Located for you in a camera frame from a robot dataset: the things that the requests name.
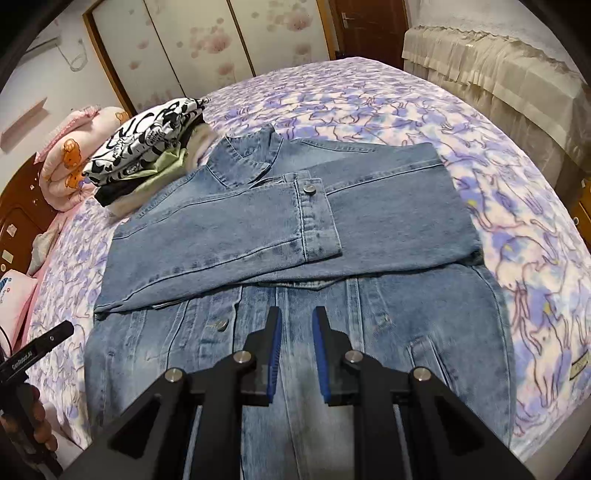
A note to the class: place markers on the blue denim jacket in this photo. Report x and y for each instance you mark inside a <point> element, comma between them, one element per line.
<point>392,198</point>

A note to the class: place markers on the brown wooden door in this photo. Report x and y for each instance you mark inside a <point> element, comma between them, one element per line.
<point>374,27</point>

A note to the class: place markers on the white wall shelf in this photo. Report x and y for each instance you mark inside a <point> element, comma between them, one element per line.
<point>25,122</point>

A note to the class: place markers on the wooden headboard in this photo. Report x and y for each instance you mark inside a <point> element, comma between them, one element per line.
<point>18,217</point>

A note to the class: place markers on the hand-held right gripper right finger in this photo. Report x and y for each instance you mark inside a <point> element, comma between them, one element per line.
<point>320,355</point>

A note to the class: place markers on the black and white printed shirt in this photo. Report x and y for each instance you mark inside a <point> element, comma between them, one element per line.
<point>134,143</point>

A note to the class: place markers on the furniture under beige lace cloth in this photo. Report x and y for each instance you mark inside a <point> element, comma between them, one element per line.
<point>508,83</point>

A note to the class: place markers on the bed with purple floral sheet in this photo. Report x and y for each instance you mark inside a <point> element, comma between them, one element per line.
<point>346,92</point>

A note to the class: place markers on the white air conditioner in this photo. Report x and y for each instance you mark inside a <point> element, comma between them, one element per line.
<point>44,44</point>

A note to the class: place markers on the floral sliding door wardrobe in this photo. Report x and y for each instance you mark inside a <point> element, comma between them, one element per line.
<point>184,41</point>

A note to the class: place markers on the wooden drawer cabinet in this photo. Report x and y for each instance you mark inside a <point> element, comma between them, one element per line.
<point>582,212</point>

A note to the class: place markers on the folded beige garment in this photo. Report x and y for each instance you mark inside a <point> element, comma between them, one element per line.
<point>134,206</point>

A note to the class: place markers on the pink bear print quilt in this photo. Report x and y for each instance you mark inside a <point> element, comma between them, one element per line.
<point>60,170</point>

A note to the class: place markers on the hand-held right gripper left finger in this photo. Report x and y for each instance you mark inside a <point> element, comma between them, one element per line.
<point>275,350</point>

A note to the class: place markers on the grey cloth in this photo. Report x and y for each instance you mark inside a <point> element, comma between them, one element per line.
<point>41,251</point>

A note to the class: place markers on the folded green garment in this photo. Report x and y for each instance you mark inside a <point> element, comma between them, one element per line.
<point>171,164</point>

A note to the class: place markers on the pink bedsheet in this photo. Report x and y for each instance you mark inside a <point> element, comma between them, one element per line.
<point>39,282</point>

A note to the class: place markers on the folded black garment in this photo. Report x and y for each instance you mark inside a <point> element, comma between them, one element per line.
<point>113,194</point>

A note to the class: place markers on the person's left hand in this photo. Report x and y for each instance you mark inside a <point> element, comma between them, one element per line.
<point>44,422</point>

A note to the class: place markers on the pink and white pillow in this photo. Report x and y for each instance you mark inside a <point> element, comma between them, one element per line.
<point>14,300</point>

